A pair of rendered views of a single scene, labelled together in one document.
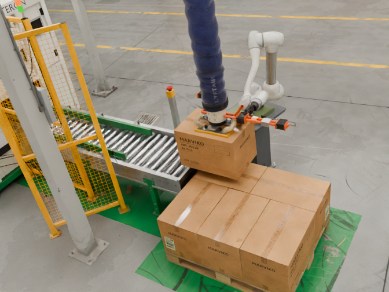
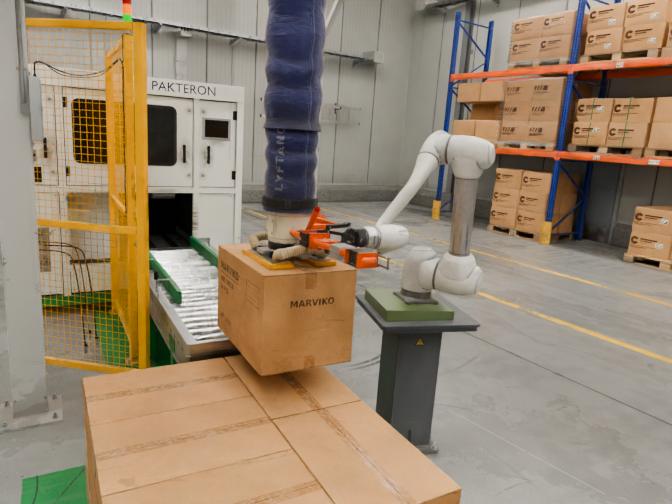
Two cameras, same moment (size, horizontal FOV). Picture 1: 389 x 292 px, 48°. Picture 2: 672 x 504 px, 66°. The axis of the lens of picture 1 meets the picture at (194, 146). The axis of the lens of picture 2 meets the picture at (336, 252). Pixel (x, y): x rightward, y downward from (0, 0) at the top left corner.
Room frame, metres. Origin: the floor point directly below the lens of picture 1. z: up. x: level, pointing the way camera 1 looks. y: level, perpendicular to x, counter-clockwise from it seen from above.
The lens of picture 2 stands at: (1.36, -1.27, 1.58)
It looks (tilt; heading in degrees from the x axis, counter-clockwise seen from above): 12 degrees down; 23
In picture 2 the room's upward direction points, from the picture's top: 4 degrees clockwise
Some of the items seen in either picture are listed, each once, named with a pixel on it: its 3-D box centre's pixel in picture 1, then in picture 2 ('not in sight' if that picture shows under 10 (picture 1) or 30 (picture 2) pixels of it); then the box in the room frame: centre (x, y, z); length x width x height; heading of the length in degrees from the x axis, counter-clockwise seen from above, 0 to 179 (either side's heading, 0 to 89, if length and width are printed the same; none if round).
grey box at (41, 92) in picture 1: (40, 103); (36, 109); (3.18, 1.14, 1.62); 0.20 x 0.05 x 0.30; 53
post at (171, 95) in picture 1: (178, 128); not in sight; (4.20, 0.15, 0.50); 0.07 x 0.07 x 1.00; 53
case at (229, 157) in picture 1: (216, 142); (281, 300); (3.30, -0.20, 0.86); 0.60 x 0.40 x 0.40; 52
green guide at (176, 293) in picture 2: (68, 142); (149, 265); (4.16, 1.37, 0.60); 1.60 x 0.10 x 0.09; 53
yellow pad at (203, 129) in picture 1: (213, 129); (266, 254); (3.18, -0.19, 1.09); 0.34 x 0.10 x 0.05; 52
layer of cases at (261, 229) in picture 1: (246, 216); (243, 473); (2.82, -0.34, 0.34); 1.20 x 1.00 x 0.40; 53
